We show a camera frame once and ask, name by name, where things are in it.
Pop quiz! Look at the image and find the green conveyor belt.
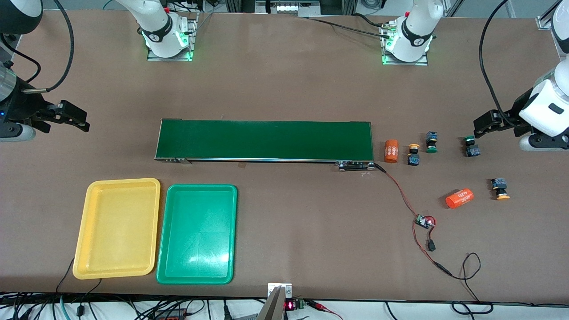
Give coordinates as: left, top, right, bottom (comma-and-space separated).
154, 119, 377, 172

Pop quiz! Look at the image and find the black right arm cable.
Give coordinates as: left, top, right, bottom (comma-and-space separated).
22, 0, 75, 94

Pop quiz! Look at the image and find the black floor cable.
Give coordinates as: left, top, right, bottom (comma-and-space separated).
56, 258, 75, 294
81, 278, 103, 295

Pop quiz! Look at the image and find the orange cylindrical battery cell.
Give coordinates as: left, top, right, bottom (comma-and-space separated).
384, 139, 399, 164
445, 188, 475, 209

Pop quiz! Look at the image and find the small metal bracket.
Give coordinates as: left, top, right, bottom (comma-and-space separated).
268, 283, 293, 298

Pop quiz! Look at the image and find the yellow plastic tray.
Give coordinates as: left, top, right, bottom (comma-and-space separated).
72, 178, 161, 280

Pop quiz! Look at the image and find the thin black cable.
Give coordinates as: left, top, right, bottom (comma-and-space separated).
451, 252, 494, 315

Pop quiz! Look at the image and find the red clip lead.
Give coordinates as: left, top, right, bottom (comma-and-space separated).
307, 300, 344, 320

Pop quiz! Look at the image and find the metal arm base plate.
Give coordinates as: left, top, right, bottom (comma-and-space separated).
381, 22, 429, 67
147, 12, 198, 62

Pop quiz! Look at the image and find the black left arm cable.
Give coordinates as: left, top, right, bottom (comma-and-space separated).
479, 0, 518, 127

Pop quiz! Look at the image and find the black table cable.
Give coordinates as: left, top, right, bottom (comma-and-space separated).
307, 17, 393, 40

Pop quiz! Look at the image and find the white box device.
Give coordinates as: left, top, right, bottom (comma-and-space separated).
255, 0, 321, 17

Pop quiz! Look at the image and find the green plastic tray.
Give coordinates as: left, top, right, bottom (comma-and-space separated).
156, 184, 238, 285

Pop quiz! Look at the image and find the red and black wire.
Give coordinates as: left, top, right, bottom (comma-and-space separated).
374, 164, 453, 277

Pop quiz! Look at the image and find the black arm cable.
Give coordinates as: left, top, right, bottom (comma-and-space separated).
22, 0, 75, 94
479, 0, 518, 127

